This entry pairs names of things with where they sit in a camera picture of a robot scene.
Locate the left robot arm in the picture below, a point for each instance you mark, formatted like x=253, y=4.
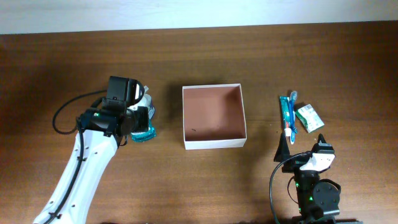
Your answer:
x=101, y=129

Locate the white cardboard box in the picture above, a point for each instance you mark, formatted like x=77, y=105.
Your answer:
x=213, y=116

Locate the clear pump sanitizer bottle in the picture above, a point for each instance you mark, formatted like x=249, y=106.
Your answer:
x=146, y=100

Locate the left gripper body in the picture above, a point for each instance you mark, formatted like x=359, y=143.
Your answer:
x=140, y=119

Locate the teal mouthwash bottle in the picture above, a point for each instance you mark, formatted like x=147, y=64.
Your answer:
x=144, y=136

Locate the green white soap packet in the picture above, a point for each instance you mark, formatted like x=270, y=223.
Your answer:
x=309, y=118

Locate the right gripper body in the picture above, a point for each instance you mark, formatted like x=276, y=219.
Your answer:
x=300, y=175

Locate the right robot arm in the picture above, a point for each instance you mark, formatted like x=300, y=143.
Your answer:
x=317, y=198

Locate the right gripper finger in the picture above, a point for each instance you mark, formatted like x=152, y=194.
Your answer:
x=282, y=152
x=321, y=139

